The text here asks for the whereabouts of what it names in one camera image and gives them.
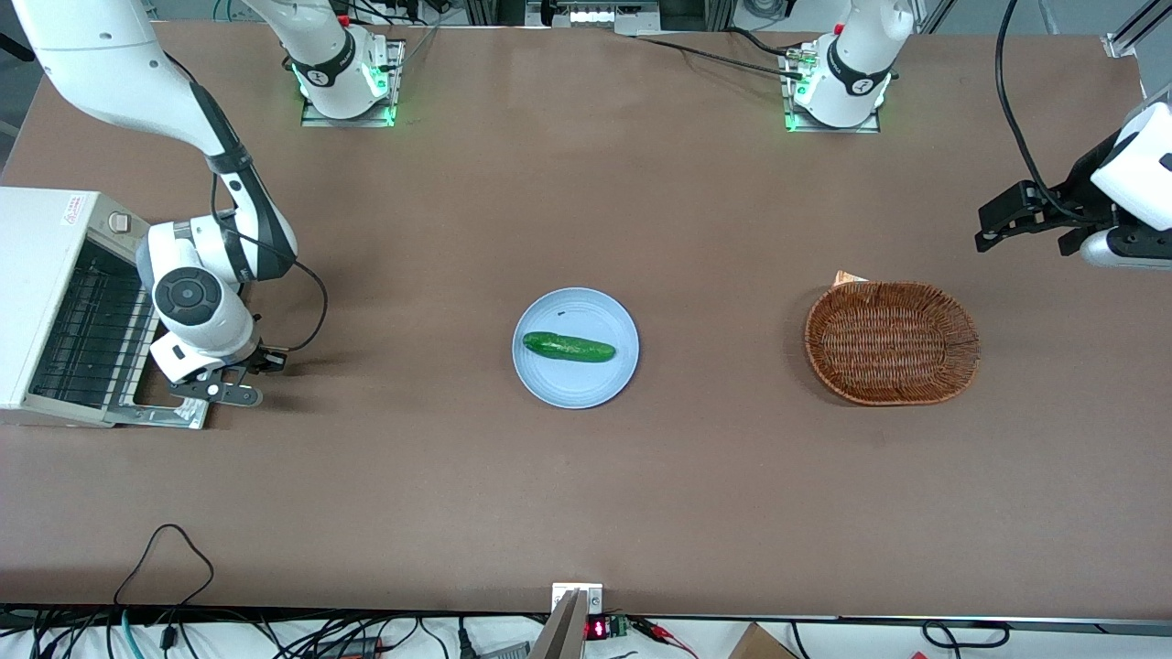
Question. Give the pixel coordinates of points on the green cucumber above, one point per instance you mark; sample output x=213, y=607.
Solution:
x=568, y=347

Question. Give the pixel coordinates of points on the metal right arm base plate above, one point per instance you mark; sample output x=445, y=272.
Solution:
x=396, y=82

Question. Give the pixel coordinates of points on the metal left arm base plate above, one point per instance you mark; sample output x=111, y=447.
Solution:
x=877, y=124

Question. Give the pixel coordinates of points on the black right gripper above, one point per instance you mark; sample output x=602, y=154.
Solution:
x=267, y=360

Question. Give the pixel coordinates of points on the white bracket with aluminium bar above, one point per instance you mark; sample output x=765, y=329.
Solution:
x=575, y=622

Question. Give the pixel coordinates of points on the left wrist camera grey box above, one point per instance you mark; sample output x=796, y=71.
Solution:
x=1126, y=252

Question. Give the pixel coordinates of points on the brown oval wicker basket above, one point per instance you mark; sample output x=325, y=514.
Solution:
x=893, y=343

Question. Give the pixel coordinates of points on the brown cardboard box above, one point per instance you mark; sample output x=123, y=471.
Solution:
x=760, y=643

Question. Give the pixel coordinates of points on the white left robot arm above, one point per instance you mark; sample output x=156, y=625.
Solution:
x=856, y=64

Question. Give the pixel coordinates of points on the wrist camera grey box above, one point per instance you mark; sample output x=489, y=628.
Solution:
x=1126, y=252
x=220, y=394

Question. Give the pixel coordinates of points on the silver oven control knob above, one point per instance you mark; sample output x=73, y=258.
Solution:
x=119, y=221

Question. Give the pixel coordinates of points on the aluminium frame profile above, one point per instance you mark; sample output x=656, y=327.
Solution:
x=1135, y=27

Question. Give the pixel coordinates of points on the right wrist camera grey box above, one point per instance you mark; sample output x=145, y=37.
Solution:
x=220, y=394

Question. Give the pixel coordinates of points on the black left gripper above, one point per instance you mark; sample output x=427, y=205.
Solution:
x=1077, y=195

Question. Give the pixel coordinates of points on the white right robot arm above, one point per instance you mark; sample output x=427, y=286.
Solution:
x=110, y=64

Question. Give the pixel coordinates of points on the silver glass oven door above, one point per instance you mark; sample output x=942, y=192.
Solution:
x=183, y=417

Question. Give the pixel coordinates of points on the red alligator clip lead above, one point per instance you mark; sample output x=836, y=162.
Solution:
x=664, y=633

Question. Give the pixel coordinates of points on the white toaster oven body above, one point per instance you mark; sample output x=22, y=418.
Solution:
x=46, y=275

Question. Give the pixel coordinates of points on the red digit display module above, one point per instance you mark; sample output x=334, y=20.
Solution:
x=600, y=629

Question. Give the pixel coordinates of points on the light blue round plate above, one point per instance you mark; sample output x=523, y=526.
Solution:
x=577, y=384

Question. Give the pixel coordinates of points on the small tan paper tag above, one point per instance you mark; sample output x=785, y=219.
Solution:
x=847, y=276

